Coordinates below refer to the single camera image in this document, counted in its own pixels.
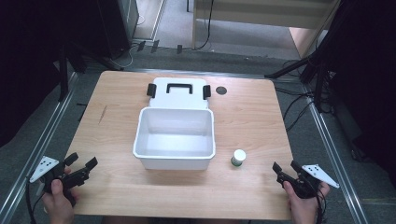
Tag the black cabinet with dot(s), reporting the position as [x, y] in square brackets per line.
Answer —
[120, 25]

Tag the light wooden desk frame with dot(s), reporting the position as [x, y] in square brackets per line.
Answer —
[249, 18]

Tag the black curtain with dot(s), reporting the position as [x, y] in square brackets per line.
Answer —
[28, 62]
[367, 77]

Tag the white plastic storage box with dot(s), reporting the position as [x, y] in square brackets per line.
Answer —
[174, 140]

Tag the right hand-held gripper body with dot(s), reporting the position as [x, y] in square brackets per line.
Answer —
[306, 183]

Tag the person's right hand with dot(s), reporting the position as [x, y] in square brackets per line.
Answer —
[300, 208]

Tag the black stand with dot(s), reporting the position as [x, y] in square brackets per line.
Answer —
[311, 71]
[63, 71]

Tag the black round table grommet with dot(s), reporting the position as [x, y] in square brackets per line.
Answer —
[221, 90]

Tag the aluminium floor rail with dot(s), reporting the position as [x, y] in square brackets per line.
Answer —
[333, 155]
[34, 155]

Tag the person's left hand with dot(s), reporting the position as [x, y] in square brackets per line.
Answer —
[59, 208]

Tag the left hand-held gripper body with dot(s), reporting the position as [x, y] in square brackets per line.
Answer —
[51, 174]

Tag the small white-capped green bottle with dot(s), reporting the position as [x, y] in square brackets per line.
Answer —
[238, 157]

